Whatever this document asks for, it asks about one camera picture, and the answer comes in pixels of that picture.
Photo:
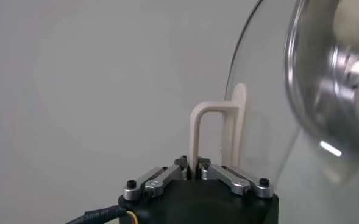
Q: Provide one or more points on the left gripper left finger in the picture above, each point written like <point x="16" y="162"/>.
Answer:
<point x="164" y="176"/>

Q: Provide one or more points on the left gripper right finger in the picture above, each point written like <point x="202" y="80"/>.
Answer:
<point x="228" y="175"/>

